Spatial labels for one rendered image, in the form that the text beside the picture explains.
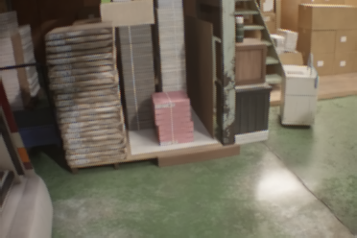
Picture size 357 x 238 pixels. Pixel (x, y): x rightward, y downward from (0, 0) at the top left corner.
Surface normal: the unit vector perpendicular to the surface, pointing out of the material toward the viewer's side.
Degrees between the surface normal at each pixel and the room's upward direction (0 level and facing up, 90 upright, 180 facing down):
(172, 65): 90
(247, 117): 90
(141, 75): 90
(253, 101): 90
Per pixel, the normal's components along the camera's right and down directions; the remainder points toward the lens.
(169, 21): 0.20, 0.35
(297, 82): -0.22, 0.36
